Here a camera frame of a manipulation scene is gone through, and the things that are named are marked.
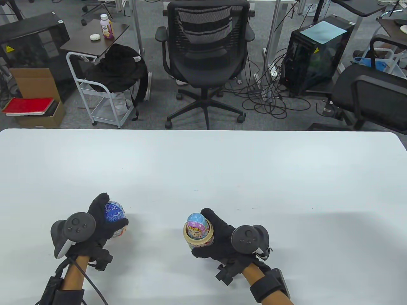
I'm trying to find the person's right hand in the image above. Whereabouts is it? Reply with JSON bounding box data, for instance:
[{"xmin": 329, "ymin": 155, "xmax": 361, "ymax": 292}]
[{"xmin": 191, "ymin": 208, "xmax": 272, "ymax": 286}]

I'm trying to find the person's left hand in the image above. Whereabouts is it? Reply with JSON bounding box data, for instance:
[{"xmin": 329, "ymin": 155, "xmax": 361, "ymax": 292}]
[{"xmin": 64, "ymin": 193, "xmax": 129, "ymax": 271}]

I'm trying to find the large floral Russian doll base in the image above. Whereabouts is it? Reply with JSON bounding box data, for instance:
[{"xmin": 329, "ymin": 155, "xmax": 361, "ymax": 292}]
[{"xmin": 183, "ymin": 221, "xmax": 214, "ymax": 254}]

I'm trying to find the large blue Russian doll head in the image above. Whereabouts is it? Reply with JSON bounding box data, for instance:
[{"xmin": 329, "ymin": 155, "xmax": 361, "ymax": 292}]
[{"xmin": 104, "ymin": 201, "xmax": 129, "ymax": 239}]

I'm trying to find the medium pink Russian doll head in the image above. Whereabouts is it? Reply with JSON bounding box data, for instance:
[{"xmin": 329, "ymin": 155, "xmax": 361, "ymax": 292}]
[{"xmin": 187, "ymin": 213, "xmax": 210, "ymax": 239}]

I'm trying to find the person's right forearm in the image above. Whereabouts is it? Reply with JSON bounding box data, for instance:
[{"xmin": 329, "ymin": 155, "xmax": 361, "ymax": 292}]
[{"xmin": 242, "ymin": 264, "xmax": 293, "ymax": 305}]

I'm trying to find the person's left forearm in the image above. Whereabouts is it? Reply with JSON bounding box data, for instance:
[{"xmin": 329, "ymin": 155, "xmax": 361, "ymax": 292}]
[{"xmin": 60, "ymin": 256, "xmax": 91, "ymax": 291}]

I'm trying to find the black round tracking controller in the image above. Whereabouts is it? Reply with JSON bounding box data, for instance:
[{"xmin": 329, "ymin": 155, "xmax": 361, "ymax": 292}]
[
  {"xmin": 50, "ymin": 212, "xmax": 96, "ymax": 259},
  {"xmin": 231, "ymin": 225, "xmax": 271, "ymax": 259}
]

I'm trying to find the white metal cart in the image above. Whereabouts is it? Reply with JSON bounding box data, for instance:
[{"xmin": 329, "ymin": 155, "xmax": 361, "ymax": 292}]
[{"xmin": 66, "ymin": 52, "xmax": 153, "ymax": 129}]

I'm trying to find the red notebook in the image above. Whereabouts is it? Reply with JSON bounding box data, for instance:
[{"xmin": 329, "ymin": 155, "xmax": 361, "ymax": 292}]
[{"xmin": 2, "ymin": 97, "xmax": 54, "ymax": 116}]

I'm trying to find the black backpack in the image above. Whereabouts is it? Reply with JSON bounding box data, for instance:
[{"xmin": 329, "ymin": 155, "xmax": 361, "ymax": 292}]
[{"xmin": 85, "ymin": 44, "xmax": 148, "ymax": 121}]

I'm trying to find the cardboard box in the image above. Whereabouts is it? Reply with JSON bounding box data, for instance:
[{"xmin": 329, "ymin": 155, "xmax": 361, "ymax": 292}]
[{"xmin": 9, "ymin": 68, "xmax": 66, "ymax": 129}]

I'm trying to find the white power strip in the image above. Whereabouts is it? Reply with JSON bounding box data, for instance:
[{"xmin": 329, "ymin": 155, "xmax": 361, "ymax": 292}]
[{"xmin": 253, "ymin": 73, "xmax": 274, "ymax": 102}]

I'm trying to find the black mesh office chair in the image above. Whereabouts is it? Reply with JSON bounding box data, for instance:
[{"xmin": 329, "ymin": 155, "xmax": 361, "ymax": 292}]
[{"xmin": 155, "ymin": 0, "xmax": 256, "ymax": 130}]

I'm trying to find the dark side table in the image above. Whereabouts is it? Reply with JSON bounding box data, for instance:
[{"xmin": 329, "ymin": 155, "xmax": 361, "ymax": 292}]
[
  {"xmin": 376, "ymin": 16, "xmax": 407, "ymax": 42},
  {"xmin": 60, "ymin": 19, "xmax": 130, "ymax": 59}
]

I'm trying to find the black computer tower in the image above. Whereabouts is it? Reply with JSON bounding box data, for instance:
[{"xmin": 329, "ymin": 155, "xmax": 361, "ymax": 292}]
[{"xmin": 279, "ymin": 14, "xmax": 355, "ymax": 96}]

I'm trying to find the purple label drink bottle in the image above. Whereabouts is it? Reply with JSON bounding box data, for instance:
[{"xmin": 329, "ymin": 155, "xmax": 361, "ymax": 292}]
[{"xmin": 100, "ymin": 14, "xmax": 115, "ymax": 40}]

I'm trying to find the black cabinet with yellow sticker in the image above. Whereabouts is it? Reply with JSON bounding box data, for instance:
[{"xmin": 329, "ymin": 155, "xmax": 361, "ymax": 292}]
[{"xmin": 0, "ymin": 12, "xmax": 70, "ymax": 102}]

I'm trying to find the black padded office chair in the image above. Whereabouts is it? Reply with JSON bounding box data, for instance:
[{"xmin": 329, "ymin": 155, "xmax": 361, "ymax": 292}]
[{"xmin": 307, "ymin": 35, "xmax": 407, "ymax": 135}]

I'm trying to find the grey desk leg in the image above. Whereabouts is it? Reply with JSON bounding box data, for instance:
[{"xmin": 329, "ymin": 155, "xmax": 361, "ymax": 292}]
[{"xmin": 264, "ymin": 0, "xmax": 282, "ymax": 78}]

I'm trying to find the teal paper sheet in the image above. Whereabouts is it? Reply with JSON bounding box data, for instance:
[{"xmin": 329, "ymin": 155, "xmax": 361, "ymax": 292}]
[{"xmin": 300, "ymin": 21, "xmax": 347, "ymax": 45}]

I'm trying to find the blue bag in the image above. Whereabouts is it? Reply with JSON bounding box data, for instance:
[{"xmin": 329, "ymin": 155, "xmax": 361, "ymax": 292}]
[{"xmin": 354, "ymin": 57, "xmax": 391, "ymax": 71}]

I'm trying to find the black desk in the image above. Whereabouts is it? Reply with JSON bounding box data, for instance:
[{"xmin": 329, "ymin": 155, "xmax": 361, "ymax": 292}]
[{"xmin": 331, "ymin": 0, "xmax": 398, "ymax": 18}]

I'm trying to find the tangle of black cables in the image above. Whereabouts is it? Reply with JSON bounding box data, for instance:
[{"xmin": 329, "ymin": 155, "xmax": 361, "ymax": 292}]
[{"xmin": 223, "ymin": 48, "xmax": 318, "ymax": 119}]

